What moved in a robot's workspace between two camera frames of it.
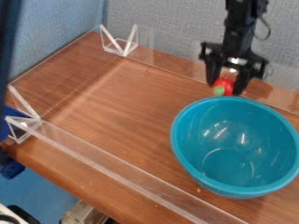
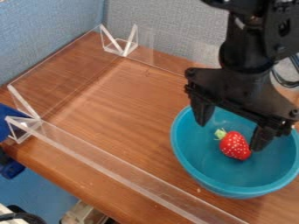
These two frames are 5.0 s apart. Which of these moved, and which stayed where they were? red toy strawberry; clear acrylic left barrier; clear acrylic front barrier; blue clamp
Moved: red toy strawberry
Stayed: clear acrylic left barrier; blue clamp; clear acrylic front barrier
